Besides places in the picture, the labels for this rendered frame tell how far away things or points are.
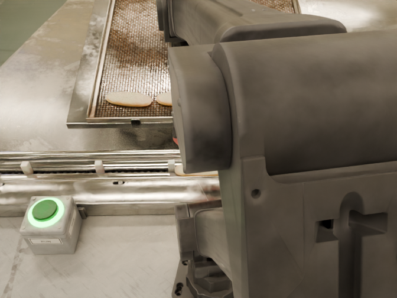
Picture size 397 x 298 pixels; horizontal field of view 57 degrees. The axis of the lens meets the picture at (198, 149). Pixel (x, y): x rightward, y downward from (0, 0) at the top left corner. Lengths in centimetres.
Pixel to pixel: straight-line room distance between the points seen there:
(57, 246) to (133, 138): 30
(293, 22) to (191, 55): 5
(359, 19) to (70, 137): 78
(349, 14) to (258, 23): 92
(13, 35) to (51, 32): 193
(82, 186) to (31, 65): 53
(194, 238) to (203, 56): 33
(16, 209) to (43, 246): 10
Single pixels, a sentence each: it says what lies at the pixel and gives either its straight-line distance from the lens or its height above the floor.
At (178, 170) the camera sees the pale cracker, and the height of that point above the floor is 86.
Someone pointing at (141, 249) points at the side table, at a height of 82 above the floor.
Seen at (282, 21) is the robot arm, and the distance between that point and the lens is 18.
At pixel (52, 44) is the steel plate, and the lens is 122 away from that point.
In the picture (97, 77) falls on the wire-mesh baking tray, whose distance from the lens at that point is 87.
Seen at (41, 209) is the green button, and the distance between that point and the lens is 64.
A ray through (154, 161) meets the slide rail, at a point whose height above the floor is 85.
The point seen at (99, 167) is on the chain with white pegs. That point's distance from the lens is 73.
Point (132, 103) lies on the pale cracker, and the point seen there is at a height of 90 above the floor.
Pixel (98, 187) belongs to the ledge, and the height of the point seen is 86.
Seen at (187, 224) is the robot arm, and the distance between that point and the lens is 46.
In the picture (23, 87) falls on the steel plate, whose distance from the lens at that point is 106.
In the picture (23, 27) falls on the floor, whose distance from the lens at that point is 329.
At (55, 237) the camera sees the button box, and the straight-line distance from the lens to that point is 64.
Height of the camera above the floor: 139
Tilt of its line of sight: 46 degrees down
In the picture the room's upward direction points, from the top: straight up
